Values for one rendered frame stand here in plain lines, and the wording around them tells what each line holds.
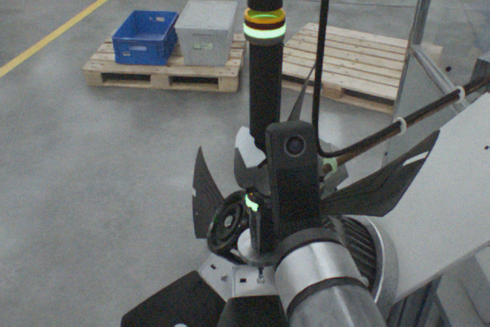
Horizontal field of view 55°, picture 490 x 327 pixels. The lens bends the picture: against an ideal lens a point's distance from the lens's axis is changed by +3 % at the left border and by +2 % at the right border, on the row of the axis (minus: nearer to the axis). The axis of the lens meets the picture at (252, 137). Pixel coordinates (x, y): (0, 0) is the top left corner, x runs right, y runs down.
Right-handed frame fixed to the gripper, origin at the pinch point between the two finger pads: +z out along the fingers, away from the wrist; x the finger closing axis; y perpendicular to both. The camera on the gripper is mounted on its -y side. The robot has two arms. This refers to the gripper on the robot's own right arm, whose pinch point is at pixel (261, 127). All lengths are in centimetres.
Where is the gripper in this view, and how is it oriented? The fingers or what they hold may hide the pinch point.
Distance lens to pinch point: 58.1
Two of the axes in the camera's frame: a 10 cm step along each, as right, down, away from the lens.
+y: -0.1, 8.0, 6.0
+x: 9.7, -1.3, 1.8
